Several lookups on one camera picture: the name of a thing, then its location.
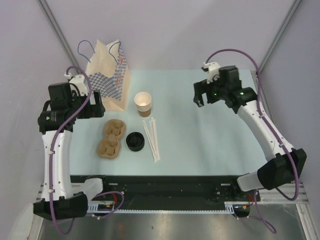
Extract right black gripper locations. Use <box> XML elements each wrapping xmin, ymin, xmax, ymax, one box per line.
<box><xmin>192</xmin><ymin>75</ymin><xmax>228</xmax><ymax>108</ymax></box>

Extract checkered paper takeout bag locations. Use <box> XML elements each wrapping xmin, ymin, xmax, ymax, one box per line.
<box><xmin>85</xmin><ymin>40</ymin><xmax>131</xmax><ymax>112</ymax></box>

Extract stack of paper cups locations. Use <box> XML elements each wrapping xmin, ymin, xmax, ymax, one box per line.
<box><xmin>134</xmin><ymin>92</ymin><xmax>152</xmax><ymax>118</ymax></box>

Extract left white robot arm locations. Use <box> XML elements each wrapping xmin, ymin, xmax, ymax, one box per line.
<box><xmin>33</xmin><ymin>82</ymin><xmax>111</xmax><ymax>221</ymax></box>

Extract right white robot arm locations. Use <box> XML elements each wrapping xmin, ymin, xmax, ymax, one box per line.
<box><xmin>193</xmin><ymin>62</ymin><xmax>307</xmax><ymax>201</ymax></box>

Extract brown cardboard cup carrier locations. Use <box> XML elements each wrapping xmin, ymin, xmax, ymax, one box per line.
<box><xmin>96</xmin><ymin>119</ymin><xmax>127</xmax><ymax>159</ymax></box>

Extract stack of black lids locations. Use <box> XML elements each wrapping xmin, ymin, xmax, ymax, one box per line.
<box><xmin>125</xmin><ymin>132</ymin><xmax>145</xmax><ymax>152</ymax></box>

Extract wrapped straw left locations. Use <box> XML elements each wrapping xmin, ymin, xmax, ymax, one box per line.
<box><xmin>142</xmin><ymin>120</ymin><xmax>156</xmax><ymax>162</ymax></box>

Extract wrapped straw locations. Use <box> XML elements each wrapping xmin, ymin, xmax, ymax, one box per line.
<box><xmin>151</xmin><ymin>117</ymin><xmax>160</xmax><ymax>161</ymax></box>
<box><xmin>142</xmin><ymin>120</ymin><xmax>156</xmax><ymax>162</ymax></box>
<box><xmin>149</xmin><ymin>117</ymin><xmax>158</xmax><ymax>163</ymax></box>

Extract wrapped straw right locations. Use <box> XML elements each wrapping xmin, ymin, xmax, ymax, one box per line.
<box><xmin>151</xmin><ymin>117</ymin><xmax>160</xmax><ymax>161</ymax></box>

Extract wrapped straw middle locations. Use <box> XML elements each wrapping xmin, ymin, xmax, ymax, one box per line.
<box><xmin>149</xmin><ymin>117</ymin><xmax>158</xmax><ymax>163</ymax></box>

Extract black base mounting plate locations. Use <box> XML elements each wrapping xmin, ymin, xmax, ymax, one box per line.
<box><xmin>69</xmin><ymin>174</ymin><xmax>261</xmax><ymax>211</ymax></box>

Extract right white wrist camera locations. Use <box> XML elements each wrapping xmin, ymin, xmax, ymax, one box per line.
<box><xmin>201</xmin><ymin>62</ymin><xmax>221</xmax><ymax>84</ymax></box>

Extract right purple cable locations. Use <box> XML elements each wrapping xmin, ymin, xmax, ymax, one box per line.
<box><xmin>205</xmin><ymin>48</ymin><xmax>302</xmax><ymax>235</ymax></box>

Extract purple cable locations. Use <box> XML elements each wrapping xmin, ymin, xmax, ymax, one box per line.
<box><xmin>205</xmin><ymin>48</ymin><xmax>302</xmax><ymax>235</ymax></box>
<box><xmin>48</xmin><ymin>65</ymin><xmax>125</xmax><ymax>235</ymax></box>

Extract white cable duct rail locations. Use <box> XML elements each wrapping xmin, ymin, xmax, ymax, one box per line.
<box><xmin>86</xmin><ymin>202</ymin><xmax>251</xmax><ymax>218</ymax></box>

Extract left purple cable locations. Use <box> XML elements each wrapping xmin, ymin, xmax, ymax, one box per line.
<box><xmin>48</xmin><ymin>65</ymin><xmax>125</xmax><ymax>235</ymax></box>

